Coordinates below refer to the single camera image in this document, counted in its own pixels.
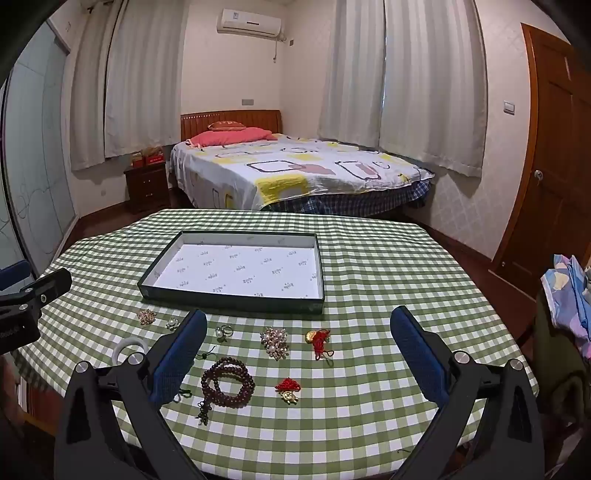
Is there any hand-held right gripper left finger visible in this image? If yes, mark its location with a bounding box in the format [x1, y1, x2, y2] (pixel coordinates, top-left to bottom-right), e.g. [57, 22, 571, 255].
[54, 309, 208, 480]

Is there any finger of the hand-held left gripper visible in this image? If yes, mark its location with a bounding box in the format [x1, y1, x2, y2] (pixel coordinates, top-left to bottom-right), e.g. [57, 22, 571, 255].
[0, 260, 32, 291]
[0, 268, 73, 306]

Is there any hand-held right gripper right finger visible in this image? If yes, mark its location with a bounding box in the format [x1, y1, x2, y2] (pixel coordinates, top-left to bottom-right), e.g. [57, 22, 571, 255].
[390, 306, 541, 480]

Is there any black cord pendant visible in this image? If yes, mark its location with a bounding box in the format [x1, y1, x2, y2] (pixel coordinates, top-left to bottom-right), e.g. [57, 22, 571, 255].
[174, 345, 218, 402]

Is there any dark red bead bracelet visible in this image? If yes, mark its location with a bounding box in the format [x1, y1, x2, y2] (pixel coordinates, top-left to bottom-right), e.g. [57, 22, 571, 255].
[195, 357, 250, 428]

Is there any white jade bangle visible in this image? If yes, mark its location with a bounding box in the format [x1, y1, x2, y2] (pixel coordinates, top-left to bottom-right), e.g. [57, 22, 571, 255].
[112, 336, 149, 365]

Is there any pearl flower brooch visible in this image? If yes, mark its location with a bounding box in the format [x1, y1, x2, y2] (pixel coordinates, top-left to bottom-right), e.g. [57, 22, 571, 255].
[260, 326, 290, 361]

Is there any dark green shallow box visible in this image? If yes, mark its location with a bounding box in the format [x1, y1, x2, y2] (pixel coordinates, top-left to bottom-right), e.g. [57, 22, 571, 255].
[137, 230, 325, 315]

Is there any red knot gold coin charm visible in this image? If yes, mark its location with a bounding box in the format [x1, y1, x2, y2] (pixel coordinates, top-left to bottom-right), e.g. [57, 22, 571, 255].
[275, 377, 300, 407]

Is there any red knot gold ingot charm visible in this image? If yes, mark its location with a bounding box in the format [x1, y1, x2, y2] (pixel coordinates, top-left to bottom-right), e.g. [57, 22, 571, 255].
[304, 329, 334, 367]

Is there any green checkered tablecloth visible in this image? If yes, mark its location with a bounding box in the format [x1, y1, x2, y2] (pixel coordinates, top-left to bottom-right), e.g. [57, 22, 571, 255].
[11, 208, 541, 480]

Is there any glass wardrobe sliding door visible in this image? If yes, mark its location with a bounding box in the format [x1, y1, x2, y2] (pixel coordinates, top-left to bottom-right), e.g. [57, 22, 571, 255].
[0, 21, 77, 273]

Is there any dark wooden nightstand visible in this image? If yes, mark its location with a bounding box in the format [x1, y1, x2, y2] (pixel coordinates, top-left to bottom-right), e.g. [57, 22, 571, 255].
[124, 162, 171, 213]

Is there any dark green cloth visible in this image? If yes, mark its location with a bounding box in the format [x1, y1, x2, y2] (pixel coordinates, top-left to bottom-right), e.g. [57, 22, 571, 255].
[533, 286, 591, 416]

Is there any pastel patterned cloth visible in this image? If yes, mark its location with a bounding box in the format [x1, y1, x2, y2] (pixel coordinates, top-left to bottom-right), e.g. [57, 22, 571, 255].
[541, 253, 591, 358]

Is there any blue plaid bed sheet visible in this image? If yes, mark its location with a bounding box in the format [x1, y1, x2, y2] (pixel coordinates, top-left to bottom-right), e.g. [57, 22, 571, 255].
[268, 180, 432, 217]

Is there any white curtain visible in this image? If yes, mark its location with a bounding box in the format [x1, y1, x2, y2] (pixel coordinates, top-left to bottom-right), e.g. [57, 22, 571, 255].
[69, 0, 116, 171]
[379, 0, 489, 178]
[104, 0, 185, 160]
[318, 0, 386, 148]

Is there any white patterned bed cover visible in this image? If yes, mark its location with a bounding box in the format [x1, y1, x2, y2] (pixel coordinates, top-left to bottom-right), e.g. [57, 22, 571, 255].
[168, 134, 435, 210]

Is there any pink pillow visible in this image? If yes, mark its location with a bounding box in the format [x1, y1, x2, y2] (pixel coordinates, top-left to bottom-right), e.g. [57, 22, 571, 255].
[187, 127, 274, 147]

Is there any wooden door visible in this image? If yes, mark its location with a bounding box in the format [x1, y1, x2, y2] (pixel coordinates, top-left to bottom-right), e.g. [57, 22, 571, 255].
[489, 23, 591, 301]

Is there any wooden bed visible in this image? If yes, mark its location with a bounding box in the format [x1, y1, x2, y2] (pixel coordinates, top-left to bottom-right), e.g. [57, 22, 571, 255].
[171, 110, 435, 220]

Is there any white air conditioner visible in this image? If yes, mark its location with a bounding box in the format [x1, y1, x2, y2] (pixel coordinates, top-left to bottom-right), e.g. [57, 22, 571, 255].
[217, 8, 283, 38]

